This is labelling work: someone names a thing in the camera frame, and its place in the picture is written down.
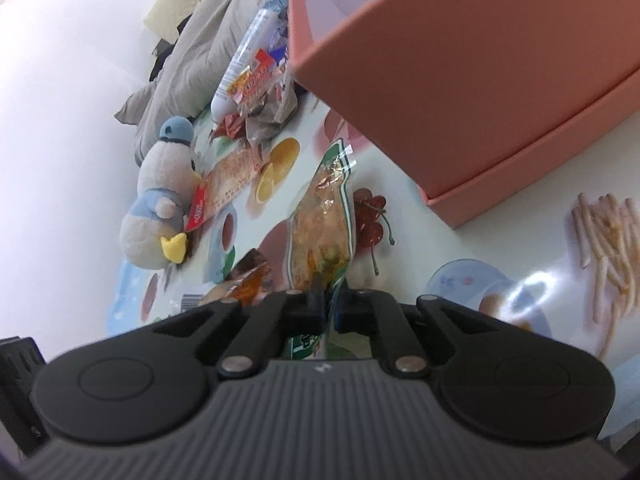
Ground white spray bottle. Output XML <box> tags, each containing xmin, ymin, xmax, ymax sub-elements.
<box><xmin>210</xmin><ymin>0</ymin><xmax>291</xmax><ymax>122</ymax></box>

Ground long clear snack packet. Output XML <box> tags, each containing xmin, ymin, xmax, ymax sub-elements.
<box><xmin>184</xmin><ymin>147</ymin><xmax>266</xmax><ymax>233</ymax></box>

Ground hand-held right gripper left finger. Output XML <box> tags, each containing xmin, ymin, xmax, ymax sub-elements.
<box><xmin>150</xmin><ymin>287</ymin><xmax>326</xmax><ymax>378</ymax></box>

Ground pile of mixed snack bags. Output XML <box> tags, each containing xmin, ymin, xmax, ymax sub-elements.
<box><xmin>215</xmin><ymin>47</ymin><xmax>301</xmax><ymax>143</ymax></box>

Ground white plush duck toy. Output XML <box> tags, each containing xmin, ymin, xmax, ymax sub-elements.
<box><xmin>119</xmin><ymin>116</ymin><xmax>203</xmax><ymax>272</ymax></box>

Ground green-edged clear snack packet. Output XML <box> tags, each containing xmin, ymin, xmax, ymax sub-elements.
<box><xmin>285</xmin><ymin>139</ymin><xmax>361</xmax><ymax>361</ymax></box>

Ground cream quilted headboard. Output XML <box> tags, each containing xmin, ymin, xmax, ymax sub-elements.
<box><xmin>144</xmin><ymin>0</ymin><xmax>206</xmax><ymax>43</ymax></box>

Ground pink cardboard box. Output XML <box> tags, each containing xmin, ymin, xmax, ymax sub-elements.
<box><xmin>289</xmin><ymin>0</ymin><xmax>640</xmax><ymax>230</ymax></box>

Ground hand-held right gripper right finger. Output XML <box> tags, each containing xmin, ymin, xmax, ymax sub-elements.
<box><xmin>330</xmin><ymin>287</ymin><xmax>501</xmax><ymax>378</ymax></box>

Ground black clothing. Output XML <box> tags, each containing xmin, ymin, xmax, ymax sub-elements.
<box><xmin>149</xmin><ymin>12</ymin><xmax>193</xmax><ymax>83</ymax></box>

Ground grey duvet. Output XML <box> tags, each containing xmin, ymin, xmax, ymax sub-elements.
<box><xmin>114</xmin><ymin>0</ymin><xmax>293</xmax><ymax>166</ymax></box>

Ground red snack packet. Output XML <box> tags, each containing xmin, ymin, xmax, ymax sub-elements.
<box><xmin>209</xmin><ymin>112</ymin><xmax>250</xmax><ymax>140</ymax></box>

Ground fruit print mat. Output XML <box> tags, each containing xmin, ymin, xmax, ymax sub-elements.
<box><xmin>107</xmin><ymin>95</ymin><xmax>640</xmax><ymax>381</ymax></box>

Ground orange snack packet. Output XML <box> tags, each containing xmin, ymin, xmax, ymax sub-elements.
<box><xmin>220</xmin><ymin>247</ymin><xmax>276</xmax><ymax>306</ymax></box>

